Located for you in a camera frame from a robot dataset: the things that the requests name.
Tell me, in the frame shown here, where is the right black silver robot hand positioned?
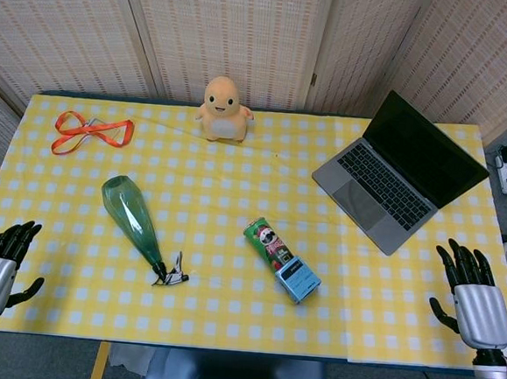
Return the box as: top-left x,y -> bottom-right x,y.
425,237 -> 507,354

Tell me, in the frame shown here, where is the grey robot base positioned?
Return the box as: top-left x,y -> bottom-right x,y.
144,347 -> 331,379

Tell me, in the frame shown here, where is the yellow checkered tablecloth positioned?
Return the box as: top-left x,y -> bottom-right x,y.
0,86 -> 507,375

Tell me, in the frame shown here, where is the yellow wooden table leg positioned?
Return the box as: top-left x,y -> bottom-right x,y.
88,341 -> 111,379

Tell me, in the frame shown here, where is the blue cardboard box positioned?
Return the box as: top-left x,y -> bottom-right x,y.
272,256 -> 324,307

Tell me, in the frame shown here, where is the orange plush toy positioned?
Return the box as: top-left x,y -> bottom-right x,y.
193,74 -> 258,145

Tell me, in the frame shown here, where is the green spray bottle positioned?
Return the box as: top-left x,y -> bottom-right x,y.
94,174 -> 197,290

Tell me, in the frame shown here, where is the green Pringles can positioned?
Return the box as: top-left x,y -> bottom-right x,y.
241,215 -> 299,273

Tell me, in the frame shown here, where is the orange lanyard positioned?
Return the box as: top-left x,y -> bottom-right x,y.
50,109 -> 136,161

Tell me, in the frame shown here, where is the white plastic bag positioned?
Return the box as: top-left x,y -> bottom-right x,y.
107,342 -> 157,375

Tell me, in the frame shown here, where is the grey open laptop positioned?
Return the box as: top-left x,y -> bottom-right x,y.
305,83 -> 497,264

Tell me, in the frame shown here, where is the woven folding screen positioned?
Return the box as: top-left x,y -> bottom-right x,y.
0,0 -> 507,153

